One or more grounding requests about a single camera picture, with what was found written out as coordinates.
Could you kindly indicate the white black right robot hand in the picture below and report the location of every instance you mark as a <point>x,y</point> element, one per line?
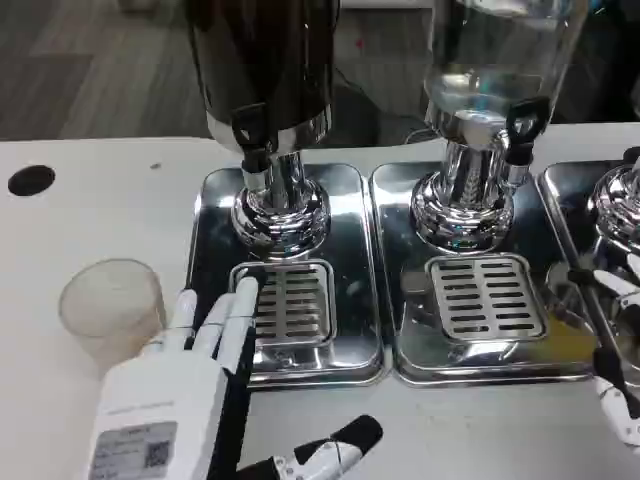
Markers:
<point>622,415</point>

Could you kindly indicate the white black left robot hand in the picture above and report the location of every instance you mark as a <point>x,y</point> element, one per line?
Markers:
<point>160,390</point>

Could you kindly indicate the clear ribbed glass cup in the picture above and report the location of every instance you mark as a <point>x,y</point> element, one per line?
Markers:
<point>112,310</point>

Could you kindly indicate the steel drip grid, dark dispenser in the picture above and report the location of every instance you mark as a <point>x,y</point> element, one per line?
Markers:
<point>300,300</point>

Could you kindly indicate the steel drip grid, clear dispenser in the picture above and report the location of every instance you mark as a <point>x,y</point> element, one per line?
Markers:
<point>485,300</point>

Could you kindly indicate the steel tray under dark dispenser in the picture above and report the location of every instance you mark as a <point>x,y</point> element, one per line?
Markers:
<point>352,300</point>

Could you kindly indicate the chrome drink dispenser base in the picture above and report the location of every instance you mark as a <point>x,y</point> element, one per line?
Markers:
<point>615,200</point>

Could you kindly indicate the steel tray under chrome base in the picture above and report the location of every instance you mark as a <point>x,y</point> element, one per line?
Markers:
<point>565,200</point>

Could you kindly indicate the black round counter hole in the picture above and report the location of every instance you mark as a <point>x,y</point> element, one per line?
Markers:
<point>31,180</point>

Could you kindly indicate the black tap of dark dispenser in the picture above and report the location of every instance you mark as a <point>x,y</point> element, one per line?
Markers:
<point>250,130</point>

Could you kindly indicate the steel tray under clear dispenser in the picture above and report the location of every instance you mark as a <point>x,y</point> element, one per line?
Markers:
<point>395,225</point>

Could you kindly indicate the black tap of clear dispenser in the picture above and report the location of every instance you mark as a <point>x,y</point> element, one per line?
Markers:
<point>525,122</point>

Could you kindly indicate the dark coffee drink dispenser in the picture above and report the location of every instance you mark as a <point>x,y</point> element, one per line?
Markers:
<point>260,60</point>

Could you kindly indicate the clear water drink dispenser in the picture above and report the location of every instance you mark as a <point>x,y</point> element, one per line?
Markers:
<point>480,100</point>

